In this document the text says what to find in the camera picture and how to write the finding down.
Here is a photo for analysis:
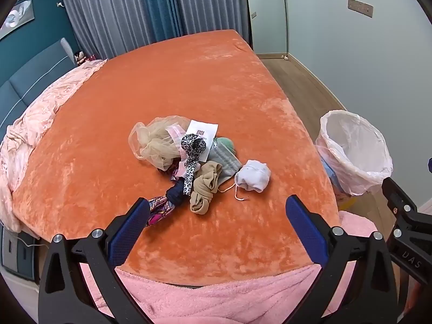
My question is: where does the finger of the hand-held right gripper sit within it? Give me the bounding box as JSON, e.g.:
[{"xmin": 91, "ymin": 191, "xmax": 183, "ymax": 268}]
[{"xmin": 381, "ymin": 177, "xmax": 421, "ymax": 218}]

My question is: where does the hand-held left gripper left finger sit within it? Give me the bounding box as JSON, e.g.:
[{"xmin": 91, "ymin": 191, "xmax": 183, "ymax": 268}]
[{"xmin": 38, "ymin": 197, "xmax": 159, "ymax": 324}]

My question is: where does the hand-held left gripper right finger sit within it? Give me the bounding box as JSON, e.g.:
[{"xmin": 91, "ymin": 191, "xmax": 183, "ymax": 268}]
[{"xmin": 285, "ymin": 195, "xmax": 406, "ymax": 324}]

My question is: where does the colourful patterned cloth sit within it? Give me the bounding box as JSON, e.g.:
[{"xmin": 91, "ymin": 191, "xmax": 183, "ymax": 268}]
[{"xmin": 146, "ymin": 194, "xmax": 176, "ymax": 227}]

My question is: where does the navy cloth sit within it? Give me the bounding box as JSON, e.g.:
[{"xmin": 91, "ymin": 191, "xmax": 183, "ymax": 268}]
[{"xmin": 165, "ymin": 179, "xmax": 186, "ymax": 206}]

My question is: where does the bin with white bag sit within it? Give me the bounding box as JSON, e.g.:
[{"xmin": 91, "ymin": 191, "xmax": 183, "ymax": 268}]
[{"xmin": 315, "ymin": 110, "xmax": 394, "ymax": 196}]

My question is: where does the white cloth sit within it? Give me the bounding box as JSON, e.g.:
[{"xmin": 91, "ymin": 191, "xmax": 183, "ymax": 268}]
[{"xmin": 234, "ymin": 159, "xmax": 271, "ymax": 193}]

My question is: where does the beige stocking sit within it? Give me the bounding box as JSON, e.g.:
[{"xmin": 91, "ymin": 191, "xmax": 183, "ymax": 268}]
[{"xmin": 189, "ymin": 162, "xmax": 224, "ymax": 215}]

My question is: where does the leopard print cloth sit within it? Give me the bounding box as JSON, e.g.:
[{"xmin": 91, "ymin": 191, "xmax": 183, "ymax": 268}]
[{"xmin": 180, "ymin": 134, "xmax": 207, "ymax": 196}]

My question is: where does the beige mesh bag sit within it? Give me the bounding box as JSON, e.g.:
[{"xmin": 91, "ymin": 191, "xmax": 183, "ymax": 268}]
[{"xmin": 128, "ymin": 115, "xmax": 191, "ymax": 172}]

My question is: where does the pink striped cloth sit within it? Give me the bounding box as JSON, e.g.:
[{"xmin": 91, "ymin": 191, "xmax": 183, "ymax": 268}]
[{"xmin": 165, "ymin": 125, "xmax": 190, "ymax": 181}]

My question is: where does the white paper card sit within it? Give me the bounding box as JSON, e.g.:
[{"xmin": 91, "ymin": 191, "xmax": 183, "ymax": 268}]
[{"xmin": 185, "ymin": 119, "xmax": 219, "ymax": 163}]

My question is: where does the pink fluffy clothing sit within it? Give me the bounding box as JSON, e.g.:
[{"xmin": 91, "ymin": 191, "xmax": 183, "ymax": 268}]
[{"xmin": 79, "ymin": 209, "xmax": 392, "ymax": 324}]

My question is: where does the grey bedside cabinet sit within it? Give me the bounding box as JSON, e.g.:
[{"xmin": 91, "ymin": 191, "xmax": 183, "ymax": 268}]
[{"xmin": 0, "ymin": 224, "xmax": 41, "ymax": 281}]

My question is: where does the orange plush blanket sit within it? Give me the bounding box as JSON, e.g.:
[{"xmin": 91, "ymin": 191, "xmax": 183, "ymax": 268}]
[{"xmin": 12, "ymin": 29, "xmax": 340, "ymax": 286}]

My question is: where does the pink quilt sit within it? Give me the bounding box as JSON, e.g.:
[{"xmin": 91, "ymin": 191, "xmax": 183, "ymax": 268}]
[{"xmin": 0, "ymin": 59, "xmax": 109, "ymax": 233}]

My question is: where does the blue padded headboard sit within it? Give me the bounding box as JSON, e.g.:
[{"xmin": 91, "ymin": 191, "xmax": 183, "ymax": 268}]
[{"xmin": 0, "ymin": 37, "xmax": 80, "ymax": 136}]

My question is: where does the grey curtain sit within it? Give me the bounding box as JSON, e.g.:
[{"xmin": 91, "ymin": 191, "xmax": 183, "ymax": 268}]
[
  {"xmin": 61, "ymin": 0, "xmax": 151, "ymax": 59},
  {"xmin": 172, "ymin": 0, "xmax": 251, "ymax": 41}
]

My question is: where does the standing mirror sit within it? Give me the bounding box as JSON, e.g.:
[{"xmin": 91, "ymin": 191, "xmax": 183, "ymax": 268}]
[{"xmin": 244, "ymin": 0, "xmax": 289, "ymax": 56}]

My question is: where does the blue curtain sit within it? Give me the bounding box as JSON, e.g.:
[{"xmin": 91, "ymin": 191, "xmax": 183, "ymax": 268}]
[{"xmin": 140, "ymin": 0, "xmax": 190, "ymax": 41}]

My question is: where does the brown wall switch panel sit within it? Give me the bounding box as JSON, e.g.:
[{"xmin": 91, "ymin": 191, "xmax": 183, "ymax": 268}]
[{"xmin": 347, "ymin": 0, "xmax": 374, "ymax": 18}]

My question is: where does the wall picture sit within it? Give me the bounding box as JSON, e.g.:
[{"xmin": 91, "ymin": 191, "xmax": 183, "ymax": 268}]
[{"xmin": 0, "ymin": 0, "xmax": 36, "ymax": 39}]

